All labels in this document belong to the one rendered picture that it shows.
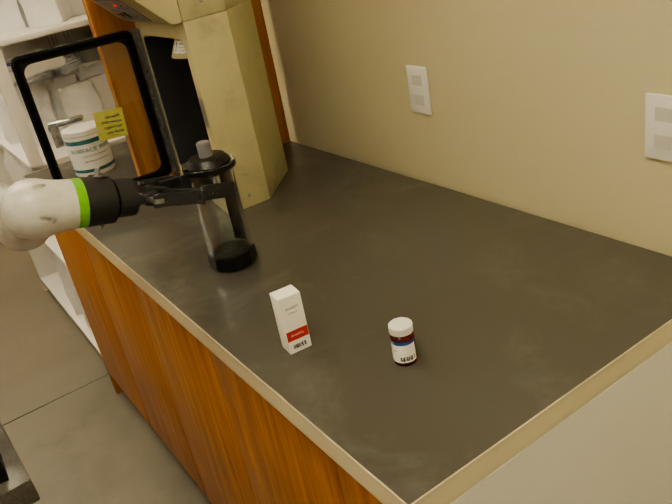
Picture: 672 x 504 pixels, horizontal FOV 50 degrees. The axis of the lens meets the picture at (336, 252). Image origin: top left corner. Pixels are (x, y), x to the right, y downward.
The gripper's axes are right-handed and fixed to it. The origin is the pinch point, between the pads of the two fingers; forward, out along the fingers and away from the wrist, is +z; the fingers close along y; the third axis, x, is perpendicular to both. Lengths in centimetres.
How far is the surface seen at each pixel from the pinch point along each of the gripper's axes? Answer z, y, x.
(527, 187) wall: 58, -33, 1
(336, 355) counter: -0.4, -45.7, 18.8
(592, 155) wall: 55, -49, -9
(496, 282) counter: 31, -50, 11
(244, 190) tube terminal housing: 20.5, 25.1, 9.2
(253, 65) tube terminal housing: 27.7, 32.4, -20.4
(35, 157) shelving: -3, 141, 19
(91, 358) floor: 14, 160, 113
